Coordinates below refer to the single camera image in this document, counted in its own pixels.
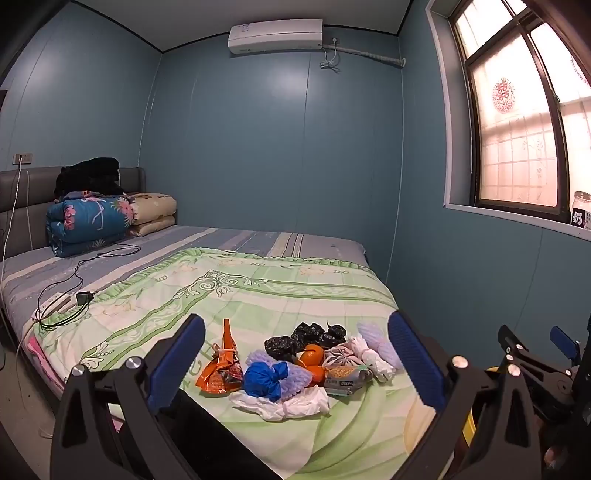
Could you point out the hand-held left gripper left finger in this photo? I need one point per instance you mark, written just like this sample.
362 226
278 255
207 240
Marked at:
180 364

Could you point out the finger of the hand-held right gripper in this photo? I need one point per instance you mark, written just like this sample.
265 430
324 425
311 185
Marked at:
531 369
565 342

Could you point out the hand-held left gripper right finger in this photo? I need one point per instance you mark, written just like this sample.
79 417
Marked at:
415 360

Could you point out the orange snack wrapper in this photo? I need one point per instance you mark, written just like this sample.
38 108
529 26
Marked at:
214 374

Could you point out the pale foam fruit net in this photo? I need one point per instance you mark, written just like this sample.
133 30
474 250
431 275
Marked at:
376 339

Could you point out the white knotted bag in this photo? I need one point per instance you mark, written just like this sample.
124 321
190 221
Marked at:
369 357

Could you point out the noodle snack packet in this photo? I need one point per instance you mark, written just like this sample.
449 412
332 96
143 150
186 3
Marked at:
344 382

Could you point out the pink tissue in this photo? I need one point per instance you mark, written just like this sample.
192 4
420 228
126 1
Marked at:
337 356

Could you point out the blue plastic bag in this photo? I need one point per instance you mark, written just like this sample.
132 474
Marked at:
258 381

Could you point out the black plastic bag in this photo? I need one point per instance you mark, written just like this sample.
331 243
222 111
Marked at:
335 333
279 346
307 332

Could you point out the orange peel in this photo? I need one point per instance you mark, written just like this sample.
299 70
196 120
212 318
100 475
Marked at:
316 374
313 355

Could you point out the white plastic bag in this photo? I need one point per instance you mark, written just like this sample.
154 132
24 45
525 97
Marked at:
277 406

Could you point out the purple foam fruit net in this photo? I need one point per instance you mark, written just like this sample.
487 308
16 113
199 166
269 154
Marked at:
295 381

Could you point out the person's right hand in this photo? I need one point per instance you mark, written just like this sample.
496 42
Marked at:
552 457

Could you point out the green patterned blanket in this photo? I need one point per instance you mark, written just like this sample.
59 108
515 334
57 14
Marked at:
277 300

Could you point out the glass jar with label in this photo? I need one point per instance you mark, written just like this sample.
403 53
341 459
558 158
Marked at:
581 210

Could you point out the white power strip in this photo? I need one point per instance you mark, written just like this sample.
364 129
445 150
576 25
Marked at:
53 304

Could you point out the pink cloth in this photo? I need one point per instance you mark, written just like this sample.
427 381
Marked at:
39 353

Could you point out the beige pillows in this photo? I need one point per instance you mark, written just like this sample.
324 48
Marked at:
154 207

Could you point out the bed with striped sheet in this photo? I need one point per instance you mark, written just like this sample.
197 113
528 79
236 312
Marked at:
41 272

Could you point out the blue floral folded quilt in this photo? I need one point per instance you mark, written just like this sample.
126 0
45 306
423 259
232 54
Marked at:
87 219

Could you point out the brown framed window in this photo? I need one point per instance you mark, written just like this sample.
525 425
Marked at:
517 152

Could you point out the black clothing pile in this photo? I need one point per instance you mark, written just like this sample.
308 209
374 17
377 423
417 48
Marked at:
90 175

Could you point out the grey padded headboard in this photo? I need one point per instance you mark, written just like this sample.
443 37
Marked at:
27 217

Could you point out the red paper window cutout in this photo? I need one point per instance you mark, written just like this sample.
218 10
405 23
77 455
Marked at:
504 96

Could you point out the wrapped air conditioner pipe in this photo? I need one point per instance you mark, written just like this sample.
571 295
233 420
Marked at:
369 54

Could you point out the white air conditioner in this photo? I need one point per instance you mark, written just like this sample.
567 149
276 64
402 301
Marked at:
274 34

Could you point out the white wall socket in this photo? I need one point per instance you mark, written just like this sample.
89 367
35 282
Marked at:
22 158

